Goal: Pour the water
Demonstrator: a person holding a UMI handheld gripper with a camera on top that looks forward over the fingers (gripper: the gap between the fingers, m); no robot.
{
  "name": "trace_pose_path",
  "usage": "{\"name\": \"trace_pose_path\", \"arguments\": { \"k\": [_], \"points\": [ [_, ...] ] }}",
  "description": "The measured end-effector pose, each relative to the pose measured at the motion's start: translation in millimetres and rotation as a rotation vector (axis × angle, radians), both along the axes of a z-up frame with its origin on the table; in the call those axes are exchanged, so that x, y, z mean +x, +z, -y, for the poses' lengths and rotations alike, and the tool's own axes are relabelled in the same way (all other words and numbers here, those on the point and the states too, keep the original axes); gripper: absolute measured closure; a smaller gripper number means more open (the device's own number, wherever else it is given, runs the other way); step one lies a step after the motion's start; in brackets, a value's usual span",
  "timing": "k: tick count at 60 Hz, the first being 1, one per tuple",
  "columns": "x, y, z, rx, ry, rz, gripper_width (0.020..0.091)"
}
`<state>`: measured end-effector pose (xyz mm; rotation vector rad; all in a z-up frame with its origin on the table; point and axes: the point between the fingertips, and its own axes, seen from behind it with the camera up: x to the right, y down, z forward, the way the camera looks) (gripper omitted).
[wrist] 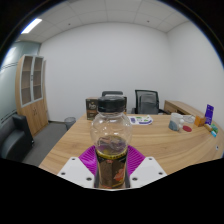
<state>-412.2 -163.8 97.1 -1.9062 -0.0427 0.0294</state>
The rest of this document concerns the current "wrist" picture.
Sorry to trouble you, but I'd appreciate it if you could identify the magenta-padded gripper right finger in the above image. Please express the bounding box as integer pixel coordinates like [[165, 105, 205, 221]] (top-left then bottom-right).
[[125, 145, 168, 188]]

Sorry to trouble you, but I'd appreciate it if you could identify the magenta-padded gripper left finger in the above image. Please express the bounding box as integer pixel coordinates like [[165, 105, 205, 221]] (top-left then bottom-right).
[[57, 145, 99, 188]]

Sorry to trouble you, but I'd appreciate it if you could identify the clear bottle with dark label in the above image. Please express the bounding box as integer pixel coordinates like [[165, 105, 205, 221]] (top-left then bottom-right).
[[89, 94, 134, 190]]

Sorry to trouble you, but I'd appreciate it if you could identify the grey waste bin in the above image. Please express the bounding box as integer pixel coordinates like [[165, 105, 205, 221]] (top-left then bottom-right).
[[63, 116, 77, 131]]

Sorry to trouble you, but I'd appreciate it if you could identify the white leaflet with green print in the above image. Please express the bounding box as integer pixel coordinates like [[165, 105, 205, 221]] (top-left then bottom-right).
[[128, 114, 154, 126]]

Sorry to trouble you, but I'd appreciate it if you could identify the white mug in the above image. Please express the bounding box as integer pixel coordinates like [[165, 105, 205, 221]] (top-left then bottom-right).
[[168, 112, 185, 132]]

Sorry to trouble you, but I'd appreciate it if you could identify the small dark brown box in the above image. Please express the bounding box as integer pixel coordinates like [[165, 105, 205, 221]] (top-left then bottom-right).
[[85, 96, 100, 121]]

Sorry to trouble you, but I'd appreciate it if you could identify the grey backpack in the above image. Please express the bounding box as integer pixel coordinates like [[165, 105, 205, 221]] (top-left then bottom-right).
[[138, 93, 159, 115]]

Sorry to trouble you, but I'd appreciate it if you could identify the wooden cabinet with glass doors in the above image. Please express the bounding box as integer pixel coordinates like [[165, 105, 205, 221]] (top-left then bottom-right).
[[14, 54, 49, 136]]

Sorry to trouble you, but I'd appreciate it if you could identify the black sofa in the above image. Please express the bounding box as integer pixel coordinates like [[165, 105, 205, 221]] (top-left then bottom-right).
[[0, 113, 35, 161]]

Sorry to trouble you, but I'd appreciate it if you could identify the wooden side desk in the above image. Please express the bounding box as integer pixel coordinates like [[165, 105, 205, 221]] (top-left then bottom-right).
[[163, 99, 204, 118]]

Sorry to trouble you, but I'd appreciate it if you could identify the black mesh-back office chair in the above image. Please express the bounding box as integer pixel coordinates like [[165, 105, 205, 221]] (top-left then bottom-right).
[[131, 89, 171, 116]]

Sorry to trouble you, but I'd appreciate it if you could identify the purple pouch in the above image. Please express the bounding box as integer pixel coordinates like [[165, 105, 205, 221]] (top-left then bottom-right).
[[204, 103, 215, 126]]

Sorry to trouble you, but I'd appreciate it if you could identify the long ceiling light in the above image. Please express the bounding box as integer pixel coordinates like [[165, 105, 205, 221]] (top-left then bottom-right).
[[20, 18, 43, 35]]

